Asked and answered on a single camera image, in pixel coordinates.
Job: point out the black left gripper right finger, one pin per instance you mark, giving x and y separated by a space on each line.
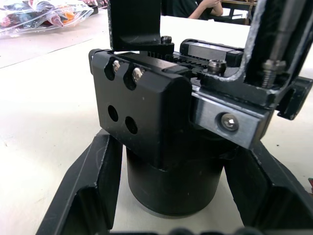
274 195

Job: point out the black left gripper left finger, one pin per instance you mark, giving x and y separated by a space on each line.
83 186

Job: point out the black gripper body workpiece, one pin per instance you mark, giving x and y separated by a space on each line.
151 117

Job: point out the silver threaded screw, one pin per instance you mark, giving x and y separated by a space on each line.
271 72

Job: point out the worn black finger piece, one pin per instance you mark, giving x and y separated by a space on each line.
266 29

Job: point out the electric screwdriver bit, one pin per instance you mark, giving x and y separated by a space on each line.
286 22

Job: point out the silver hex socket screw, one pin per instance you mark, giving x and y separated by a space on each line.
216 66

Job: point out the black hex socket screw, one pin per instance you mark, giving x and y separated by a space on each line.
166 39

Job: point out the smooth black finger piece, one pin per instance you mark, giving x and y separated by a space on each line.
134 22

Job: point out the clear plastic bag with items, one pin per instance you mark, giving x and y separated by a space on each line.
41 17

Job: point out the wooden chair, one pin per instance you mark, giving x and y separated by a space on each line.
238 11

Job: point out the person in dark shirt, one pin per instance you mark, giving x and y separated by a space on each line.
181 7

